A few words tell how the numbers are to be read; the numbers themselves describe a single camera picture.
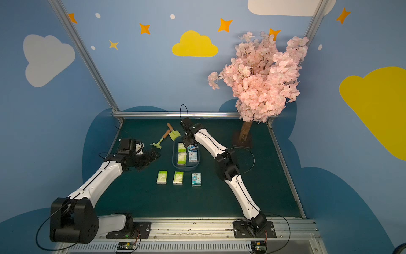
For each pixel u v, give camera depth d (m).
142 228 0.75
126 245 0.72
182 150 1.01
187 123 0.82
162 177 0.89
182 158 0.98
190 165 0.96
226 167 0.65
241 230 0.74
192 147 1.01
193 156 0.99
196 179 0.89
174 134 1.12
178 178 0.90
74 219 0.40
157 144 1.08
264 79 0.67
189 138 0.89
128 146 0.67
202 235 0.73
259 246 0.73
